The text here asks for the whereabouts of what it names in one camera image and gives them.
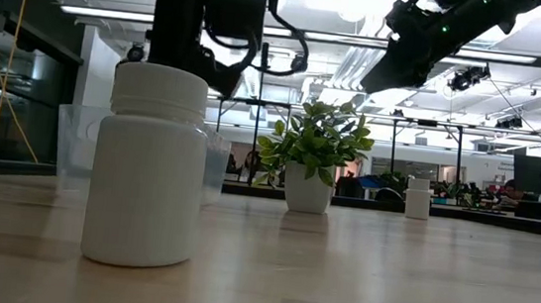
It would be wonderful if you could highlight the white plant pot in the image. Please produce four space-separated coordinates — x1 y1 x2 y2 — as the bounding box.
280 160 338 217

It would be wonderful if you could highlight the green leafy plant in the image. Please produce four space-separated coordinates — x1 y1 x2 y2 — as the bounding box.
252 94 379 198

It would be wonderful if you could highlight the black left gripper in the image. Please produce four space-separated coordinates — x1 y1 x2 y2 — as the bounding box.
128 0 253 101

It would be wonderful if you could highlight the black vertical pole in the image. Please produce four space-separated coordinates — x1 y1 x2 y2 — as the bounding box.
248 41 272 187

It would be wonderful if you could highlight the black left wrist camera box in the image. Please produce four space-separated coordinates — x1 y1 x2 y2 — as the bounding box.
206 0 271 43

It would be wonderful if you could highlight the small white pill bottle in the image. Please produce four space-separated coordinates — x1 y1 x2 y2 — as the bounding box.
402 176 434 222

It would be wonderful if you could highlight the black overhead frame beam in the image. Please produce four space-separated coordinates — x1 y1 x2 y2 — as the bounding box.
58 4 541 68

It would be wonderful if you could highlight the black cable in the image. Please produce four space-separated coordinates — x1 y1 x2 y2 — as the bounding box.
250 0 316 80

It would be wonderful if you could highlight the person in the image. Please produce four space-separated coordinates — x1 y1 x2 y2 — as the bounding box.
240 149 263 187
497 176 523 207

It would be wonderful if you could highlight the large white pill bottle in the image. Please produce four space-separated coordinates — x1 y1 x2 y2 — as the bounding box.
79 57 217 273

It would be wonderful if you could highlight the black ceiling spotlight cluster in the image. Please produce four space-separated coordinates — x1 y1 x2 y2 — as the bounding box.
446 61 492 96

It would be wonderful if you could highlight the clear plastic basket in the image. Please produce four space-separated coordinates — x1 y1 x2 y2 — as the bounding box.
51 102 235 209

